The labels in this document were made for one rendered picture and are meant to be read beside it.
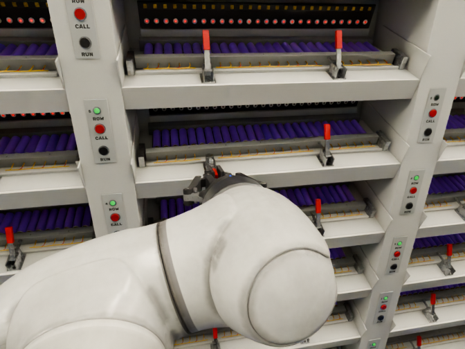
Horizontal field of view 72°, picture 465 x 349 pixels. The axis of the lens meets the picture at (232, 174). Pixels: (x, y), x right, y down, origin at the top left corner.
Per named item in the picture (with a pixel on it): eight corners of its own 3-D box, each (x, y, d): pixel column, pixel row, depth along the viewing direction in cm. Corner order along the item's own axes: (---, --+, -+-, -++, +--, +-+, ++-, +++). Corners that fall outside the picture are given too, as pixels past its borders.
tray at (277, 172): (394, 178, 79) (410, 146, 72) (137, 199, 69) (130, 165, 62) (356, 131, 93) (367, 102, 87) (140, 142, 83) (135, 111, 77)
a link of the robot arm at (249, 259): (276, 164, 35) (160, 202, 34) (351, 206, 20) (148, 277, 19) (298, 250, 38) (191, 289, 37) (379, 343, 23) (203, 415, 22)
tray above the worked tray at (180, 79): (411, 98, 71) (442, 33, 62) (124, 109, 61) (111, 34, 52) (367, 61, 86) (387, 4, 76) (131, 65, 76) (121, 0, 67)
